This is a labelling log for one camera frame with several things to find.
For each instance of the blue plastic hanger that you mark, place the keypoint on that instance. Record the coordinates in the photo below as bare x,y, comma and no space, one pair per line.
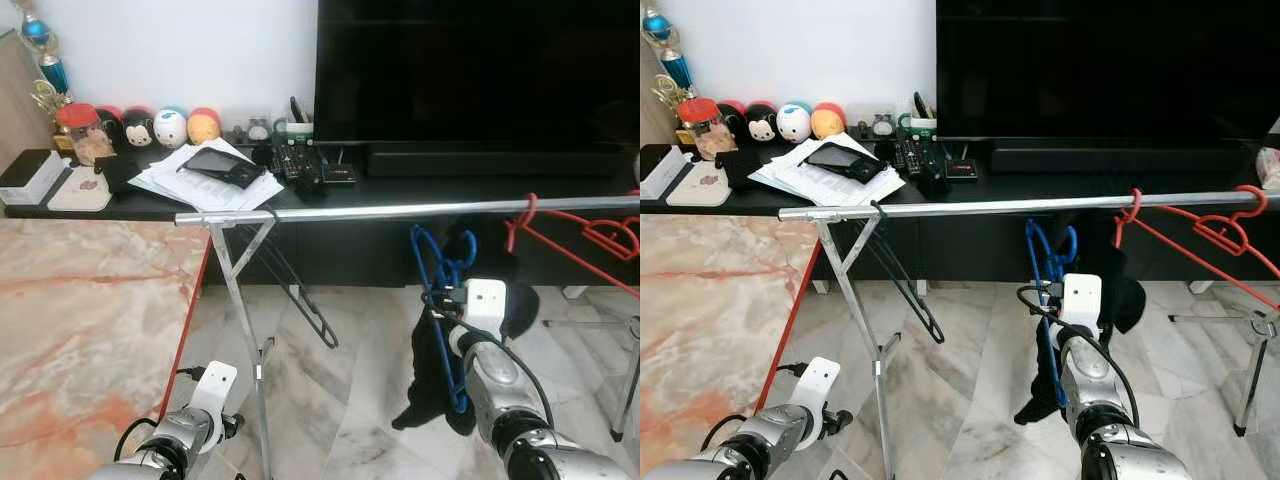
457,395
1052,385

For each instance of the silver metal clothes rack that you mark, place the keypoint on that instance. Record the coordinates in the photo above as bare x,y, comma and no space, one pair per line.
950,207
350,211

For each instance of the black phone case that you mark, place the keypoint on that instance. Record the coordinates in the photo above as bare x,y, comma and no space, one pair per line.
225,167
845,160

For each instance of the black remote control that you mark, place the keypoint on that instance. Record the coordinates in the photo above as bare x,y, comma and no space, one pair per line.
297,165
915,160

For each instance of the beige card with red print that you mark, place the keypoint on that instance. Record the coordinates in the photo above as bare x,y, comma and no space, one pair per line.
80,195
700,190

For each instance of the small black pouch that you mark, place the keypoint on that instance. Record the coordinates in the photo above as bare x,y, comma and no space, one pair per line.
742,168
120,172

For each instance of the small black media box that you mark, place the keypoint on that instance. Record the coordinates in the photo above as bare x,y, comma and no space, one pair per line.
962,168
340,173

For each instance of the black TV console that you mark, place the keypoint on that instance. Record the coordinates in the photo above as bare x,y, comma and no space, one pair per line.
420,188
1020,185

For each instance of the small grey figurine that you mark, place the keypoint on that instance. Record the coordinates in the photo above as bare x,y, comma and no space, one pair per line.
257,130
882,125

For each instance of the white teal plush ball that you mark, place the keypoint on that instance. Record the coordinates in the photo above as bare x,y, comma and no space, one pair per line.
170,128
794,122

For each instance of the white black flat box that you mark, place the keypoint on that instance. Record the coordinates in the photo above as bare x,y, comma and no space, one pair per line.
660,178
35,185

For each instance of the green white pen cup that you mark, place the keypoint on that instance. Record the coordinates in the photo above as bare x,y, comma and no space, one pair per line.
918,125
295,128

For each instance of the black Mickey plush ball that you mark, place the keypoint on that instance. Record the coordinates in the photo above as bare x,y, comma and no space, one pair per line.
138,128
762,123

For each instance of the black plush ball red top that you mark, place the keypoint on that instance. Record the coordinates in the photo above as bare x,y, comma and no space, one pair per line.
115,122
737,110

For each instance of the black soundbar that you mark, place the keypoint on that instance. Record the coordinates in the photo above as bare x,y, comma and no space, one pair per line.
500,162
1120,158

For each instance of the beige wooden cabinet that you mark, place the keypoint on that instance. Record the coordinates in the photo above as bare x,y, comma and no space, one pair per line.
12,110

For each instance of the gold blue trophy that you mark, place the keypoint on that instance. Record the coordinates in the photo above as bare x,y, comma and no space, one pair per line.
675,70
52,75

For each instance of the black flat television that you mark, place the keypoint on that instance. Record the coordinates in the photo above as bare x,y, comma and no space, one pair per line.
1100,70
470,70

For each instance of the small white pink container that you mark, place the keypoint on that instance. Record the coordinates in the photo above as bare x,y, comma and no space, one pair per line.
1270,168

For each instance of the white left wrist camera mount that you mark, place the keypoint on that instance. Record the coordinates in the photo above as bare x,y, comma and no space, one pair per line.
215,385
822,380

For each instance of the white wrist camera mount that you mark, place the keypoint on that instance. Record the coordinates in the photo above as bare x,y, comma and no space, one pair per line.
1080,295
822,380
487,300
215,385

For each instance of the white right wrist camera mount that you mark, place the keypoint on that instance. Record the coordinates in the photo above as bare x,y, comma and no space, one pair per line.
1080,295
487,300

